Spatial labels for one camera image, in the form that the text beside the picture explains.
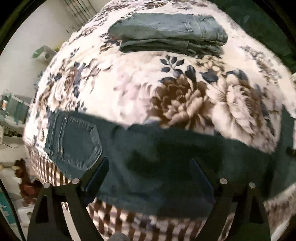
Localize dark blue denim pants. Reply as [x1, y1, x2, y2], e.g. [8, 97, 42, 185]
[45, 111, 295, 217]

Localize cluttered side table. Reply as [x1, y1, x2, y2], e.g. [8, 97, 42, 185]
[1, 91, 31, 138]

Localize floral brown white blanket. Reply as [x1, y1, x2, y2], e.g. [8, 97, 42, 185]
[23, 1, 295, 240]

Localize green lidded plastic box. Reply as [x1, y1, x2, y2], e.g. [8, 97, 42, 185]
[32, 45, 57, 62]

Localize folded grey-green jeans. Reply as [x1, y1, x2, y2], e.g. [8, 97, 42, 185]
[109, 13, 228, 57]

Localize dark green cloth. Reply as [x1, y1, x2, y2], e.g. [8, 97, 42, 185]
[212, 1, 295, 73]

